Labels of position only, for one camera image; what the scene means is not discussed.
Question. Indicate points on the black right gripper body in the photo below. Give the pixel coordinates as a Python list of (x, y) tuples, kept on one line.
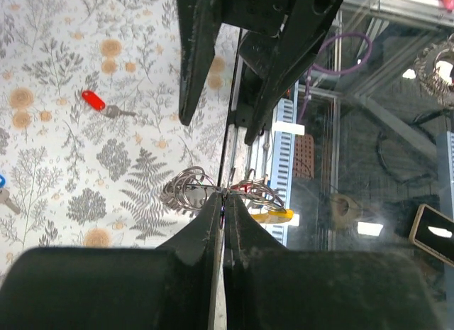
[(272, 18)]

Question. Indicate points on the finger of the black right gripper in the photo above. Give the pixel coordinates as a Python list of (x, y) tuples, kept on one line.
[(278, 61), (199, 25)]

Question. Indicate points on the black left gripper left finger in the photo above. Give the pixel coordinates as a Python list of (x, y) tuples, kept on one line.
[(172, 286)]

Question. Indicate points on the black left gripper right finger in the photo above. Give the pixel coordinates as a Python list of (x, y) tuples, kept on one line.
[(269, 286)]

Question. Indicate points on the grey keyring with yellow handle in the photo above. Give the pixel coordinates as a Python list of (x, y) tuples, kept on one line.
[(191, 188)]

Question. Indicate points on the loose red tag key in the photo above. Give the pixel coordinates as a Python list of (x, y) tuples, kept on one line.
[(110, 111)]

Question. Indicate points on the loose blue tag key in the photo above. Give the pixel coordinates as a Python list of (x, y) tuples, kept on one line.
[(5, 196)]

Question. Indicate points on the metal front rail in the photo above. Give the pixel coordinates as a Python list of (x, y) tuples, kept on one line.
[(273, 157)]

